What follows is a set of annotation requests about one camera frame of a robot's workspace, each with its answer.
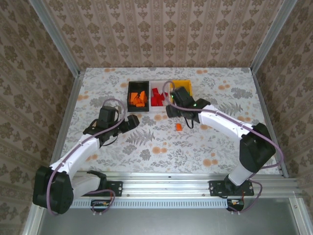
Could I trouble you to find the yellow plastic bin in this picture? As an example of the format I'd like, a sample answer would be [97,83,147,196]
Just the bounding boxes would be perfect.
[169,79,193,97]

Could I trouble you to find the white plastic bin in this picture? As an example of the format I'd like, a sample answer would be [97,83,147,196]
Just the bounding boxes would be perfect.
[149,81,171,114]

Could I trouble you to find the black plastic bin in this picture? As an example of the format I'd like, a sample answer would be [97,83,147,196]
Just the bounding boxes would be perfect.
[127,81,151,114]

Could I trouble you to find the floral tablecloth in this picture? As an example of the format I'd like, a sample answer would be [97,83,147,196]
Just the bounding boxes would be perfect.
[52,67,282,175]

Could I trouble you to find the black electronics board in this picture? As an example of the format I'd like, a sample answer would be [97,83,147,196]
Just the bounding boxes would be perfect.
[226,197,246,212]
[90,199,111,213]

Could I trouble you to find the grey sheet metal shelf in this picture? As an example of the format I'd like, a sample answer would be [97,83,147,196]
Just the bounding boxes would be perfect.
[23,198,313,235]

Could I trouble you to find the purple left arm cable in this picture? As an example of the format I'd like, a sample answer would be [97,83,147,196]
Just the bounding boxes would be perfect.
[47,97,128,217]

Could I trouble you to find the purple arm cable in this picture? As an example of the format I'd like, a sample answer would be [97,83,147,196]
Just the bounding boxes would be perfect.
[163,81,286,217]
[47,97,128,217]

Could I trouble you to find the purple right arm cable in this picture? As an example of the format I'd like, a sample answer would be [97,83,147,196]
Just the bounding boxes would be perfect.
[163,81,286,217]

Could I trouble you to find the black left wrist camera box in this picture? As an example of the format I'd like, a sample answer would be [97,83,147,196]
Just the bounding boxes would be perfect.
[125,114,140,128]

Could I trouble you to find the black left camera cable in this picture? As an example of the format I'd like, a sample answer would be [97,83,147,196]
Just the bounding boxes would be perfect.
[100,137,118,147]

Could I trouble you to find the black camera cable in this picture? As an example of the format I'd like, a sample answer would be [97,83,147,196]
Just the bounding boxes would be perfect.
[184,115,196,129]
[100,137,118,147]

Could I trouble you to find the black right camera cable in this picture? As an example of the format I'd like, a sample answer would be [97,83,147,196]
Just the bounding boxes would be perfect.
[184,115,196,129]

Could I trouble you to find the aluminium table side rail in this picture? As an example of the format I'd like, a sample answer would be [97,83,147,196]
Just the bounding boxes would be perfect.
[251,68,289,179]
[47,70,86,181]

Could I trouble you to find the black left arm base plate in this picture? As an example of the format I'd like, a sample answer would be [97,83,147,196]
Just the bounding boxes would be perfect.
[80,180,123,197]

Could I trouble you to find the aluminium mounting rail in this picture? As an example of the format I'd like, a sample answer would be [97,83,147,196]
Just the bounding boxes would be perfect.
[35,171,303,199]

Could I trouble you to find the aluminium frame post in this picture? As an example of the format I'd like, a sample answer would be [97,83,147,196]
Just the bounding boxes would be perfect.
[250,0,298,74]
[28,0,81,76]

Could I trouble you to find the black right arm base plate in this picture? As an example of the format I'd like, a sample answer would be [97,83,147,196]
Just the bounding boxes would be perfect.
[208,180,255,197]

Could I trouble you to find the grey slotted cable duct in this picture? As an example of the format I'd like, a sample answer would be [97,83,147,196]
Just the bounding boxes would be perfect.
[45,198,230,209]

